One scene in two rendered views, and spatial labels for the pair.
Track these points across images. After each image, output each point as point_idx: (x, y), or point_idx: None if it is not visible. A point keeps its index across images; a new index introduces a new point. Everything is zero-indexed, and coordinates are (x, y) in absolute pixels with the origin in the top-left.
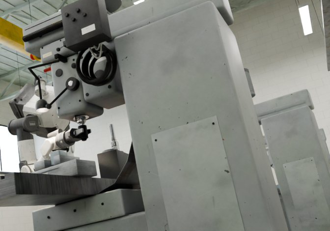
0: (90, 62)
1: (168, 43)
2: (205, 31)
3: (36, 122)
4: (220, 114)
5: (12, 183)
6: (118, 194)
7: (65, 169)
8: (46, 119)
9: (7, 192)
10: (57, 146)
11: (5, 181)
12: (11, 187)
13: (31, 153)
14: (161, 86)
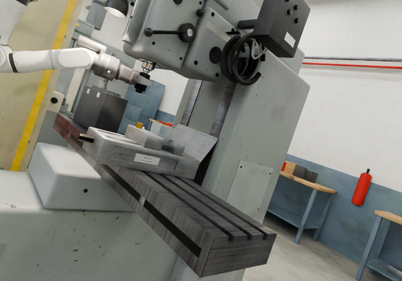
0: (216, 30)
1: (284, 94)
2: (299, 106)
3: None
4: (274, 169)
5: (269, 249)
6: None
7: (183, 167)
8: None
9: (260, 260)
10: (90, 67)
11: (265, 243)
12: (266, 254)
13: (14, 28)
14: (264, 125)
